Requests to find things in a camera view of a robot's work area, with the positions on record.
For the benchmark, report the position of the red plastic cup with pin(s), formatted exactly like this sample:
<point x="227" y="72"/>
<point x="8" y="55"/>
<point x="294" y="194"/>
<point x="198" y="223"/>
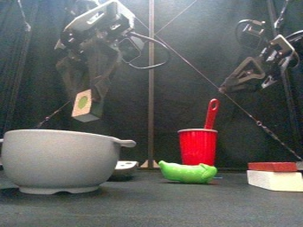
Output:
<point x="196" y="147"/>

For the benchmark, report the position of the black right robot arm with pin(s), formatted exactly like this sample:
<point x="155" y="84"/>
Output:
<point x="291" y="100"/>

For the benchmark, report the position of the green toy pea pod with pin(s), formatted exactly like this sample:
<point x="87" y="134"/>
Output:
<point x="186" y="173"/>

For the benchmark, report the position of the thin diagonal brace rod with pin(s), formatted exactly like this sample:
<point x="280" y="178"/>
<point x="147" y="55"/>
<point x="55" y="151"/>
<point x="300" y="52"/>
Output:
<point x="174" y="17"/>
<point x="196" y="71"/>

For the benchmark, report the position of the vertical metal frame pole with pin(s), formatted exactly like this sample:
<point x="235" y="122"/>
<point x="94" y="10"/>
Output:
<point x="151" y="103"/>

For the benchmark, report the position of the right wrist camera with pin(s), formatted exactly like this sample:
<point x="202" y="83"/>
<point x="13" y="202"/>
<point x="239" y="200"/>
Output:
<point x="254" y="29"/>

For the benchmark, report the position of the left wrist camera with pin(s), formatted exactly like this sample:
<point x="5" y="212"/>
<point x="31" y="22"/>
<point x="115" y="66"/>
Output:
<point x="131" y="48"/>

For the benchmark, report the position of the green dot sushi roll piece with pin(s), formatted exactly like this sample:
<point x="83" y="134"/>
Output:
<point x="83" y="103"/>

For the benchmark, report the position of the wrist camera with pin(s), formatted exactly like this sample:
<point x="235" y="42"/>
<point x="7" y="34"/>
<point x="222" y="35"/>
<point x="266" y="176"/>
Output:
<point x="254" y="29"/>
<point x="131" y="48"/>

